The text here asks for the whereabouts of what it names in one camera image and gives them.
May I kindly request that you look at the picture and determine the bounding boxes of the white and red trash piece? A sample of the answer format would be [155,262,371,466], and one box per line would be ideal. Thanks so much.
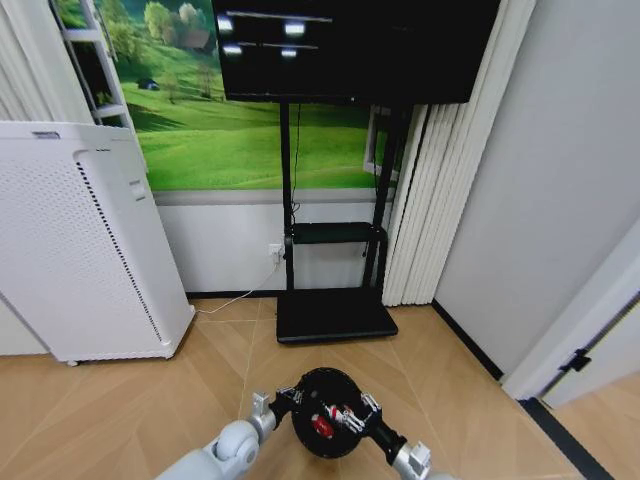
[324,403,357,424]

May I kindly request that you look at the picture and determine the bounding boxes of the black round trash bin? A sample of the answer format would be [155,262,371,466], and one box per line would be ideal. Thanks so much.
[290,367,375,459]

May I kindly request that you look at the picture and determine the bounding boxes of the red crumpled trash piece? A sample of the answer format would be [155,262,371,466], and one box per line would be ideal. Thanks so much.
[311,413,335,439]

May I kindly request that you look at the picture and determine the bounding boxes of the black television floor stand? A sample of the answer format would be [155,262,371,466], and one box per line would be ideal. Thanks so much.
[275,101,417,345]

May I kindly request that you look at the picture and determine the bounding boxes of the black stand shelf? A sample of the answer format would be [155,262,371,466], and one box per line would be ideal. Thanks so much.
[291,221,387,246]

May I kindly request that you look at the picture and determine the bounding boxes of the black door hinge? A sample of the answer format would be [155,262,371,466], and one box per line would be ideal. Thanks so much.
[558,348,592,374]

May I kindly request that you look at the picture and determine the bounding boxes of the white pleated curtain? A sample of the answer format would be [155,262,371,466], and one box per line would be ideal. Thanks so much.
[0,0,94,124]
[381,0,539,308]

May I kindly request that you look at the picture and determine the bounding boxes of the white door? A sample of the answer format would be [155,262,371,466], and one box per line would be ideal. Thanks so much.
[538,293,640,412]

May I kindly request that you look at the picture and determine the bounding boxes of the white air purifier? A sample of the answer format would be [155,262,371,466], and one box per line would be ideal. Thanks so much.
[0,120,197,367]

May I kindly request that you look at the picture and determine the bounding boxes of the black flat screen television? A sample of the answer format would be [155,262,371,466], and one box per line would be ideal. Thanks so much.
[211,0,502,106]

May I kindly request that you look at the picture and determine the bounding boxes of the white power cable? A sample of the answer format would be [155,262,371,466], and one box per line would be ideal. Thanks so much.
[192,255,280,316]

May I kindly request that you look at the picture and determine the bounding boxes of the black television cable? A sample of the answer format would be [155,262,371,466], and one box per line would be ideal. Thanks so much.
[289,102,303,224]

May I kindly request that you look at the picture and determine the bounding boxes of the green meadow wall mural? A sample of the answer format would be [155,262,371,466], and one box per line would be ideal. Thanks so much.
[52,0,407,193]

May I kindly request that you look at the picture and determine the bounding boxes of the white window frame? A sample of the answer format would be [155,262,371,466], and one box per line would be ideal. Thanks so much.
[49,0,135,129]

